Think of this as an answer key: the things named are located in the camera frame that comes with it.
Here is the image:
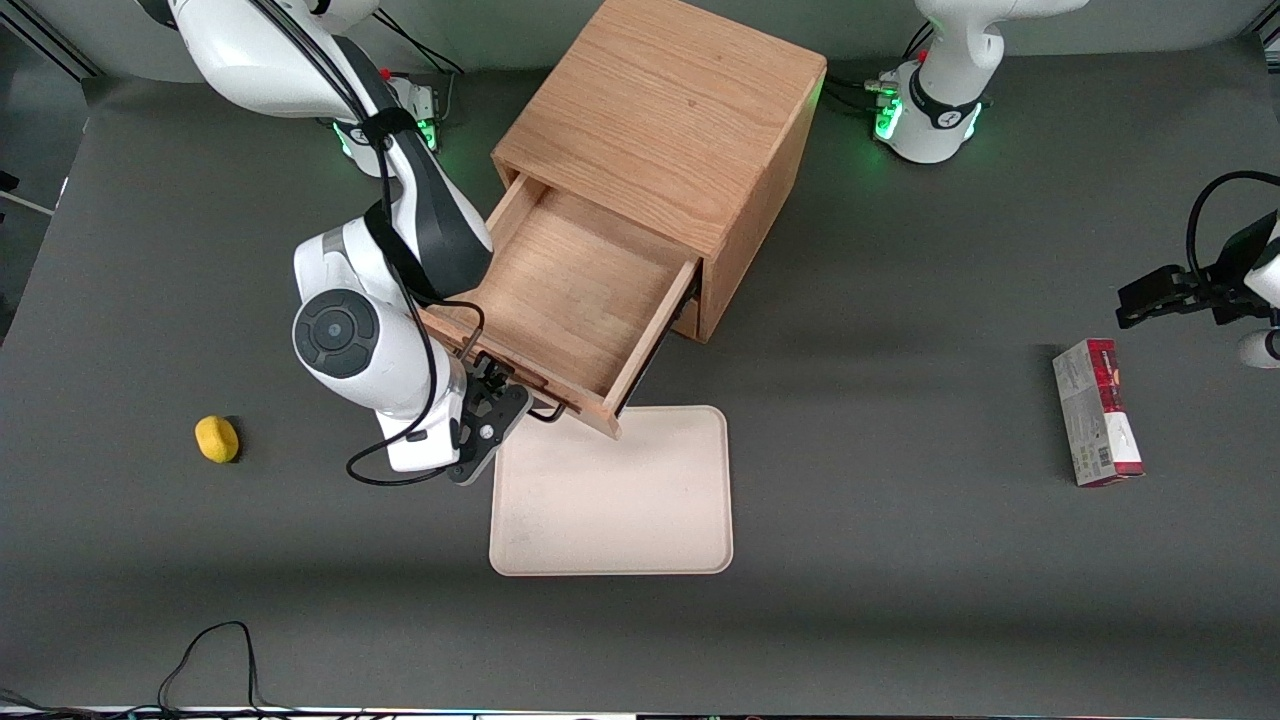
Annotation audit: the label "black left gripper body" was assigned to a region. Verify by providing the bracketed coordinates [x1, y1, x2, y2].
[1210, 212, 1276, 326]

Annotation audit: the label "wooden drawer with handle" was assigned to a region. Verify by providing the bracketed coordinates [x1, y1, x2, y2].
[420, 172, 703, 441]

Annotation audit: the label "wooden drawer cabinet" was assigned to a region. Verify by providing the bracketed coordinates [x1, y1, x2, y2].
[491, 0, 829, 345]

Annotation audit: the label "red and grey carton box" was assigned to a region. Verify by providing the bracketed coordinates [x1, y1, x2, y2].
[1052, 338, 1145, 488]

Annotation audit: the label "beige plastic tray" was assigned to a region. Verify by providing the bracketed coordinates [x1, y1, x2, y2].
[489, 405, 734, 577]

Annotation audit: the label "yellow lemon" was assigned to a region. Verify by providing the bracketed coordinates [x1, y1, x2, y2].
[195, 415, 241, 464]

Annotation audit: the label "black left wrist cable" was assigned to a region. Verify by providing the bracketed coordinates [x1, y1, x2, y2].
[1187, 171, 1280, 291]

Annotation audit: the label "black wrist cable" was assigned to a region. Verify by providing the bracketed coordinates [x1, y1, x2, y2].
[1187, 171, 1280, 291]
[255, 0, 488, 488]

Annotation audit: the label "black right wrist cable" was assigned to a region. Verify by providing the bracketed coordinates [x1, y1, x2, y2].
[255, 0, 488, 488]

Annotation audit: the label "black looped cable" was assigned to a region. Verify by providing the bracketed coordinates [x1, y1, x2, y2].
[158, 621, 263, 716]

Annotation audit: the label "black right base cables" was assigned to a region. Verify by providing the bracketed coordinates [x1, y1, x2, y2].
[375, 10, 466, 76]

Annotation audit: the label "black base cables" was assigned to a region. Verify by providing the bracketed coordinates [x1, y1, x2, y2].
[375, 10, 466, 76]
[828, 78, 881, 113]

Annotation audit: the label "black left base cables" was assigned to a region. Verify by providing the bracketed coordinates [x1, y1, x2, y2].
[828, 78, 881, 113]

